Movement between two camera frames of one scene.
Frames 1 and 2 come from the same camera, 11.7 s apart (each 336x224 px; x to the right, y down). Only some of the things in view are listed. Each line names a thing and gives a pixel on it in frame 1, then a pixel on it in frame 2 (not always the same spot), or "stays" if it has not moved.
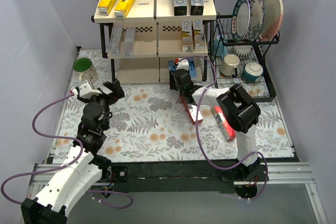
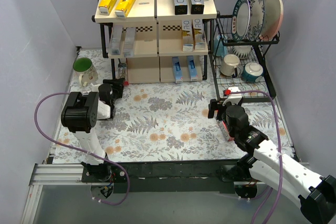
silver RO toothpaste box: x=199 y=35 stays
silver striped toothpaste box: x=115 y=40 stays
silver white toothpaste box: x=129 y=41 stays
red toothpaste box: x=228 y=132 stays
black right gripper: x=179 y=85 -> x=215 y=107
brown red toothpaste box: x=191 y=111 -> x=122 y=70
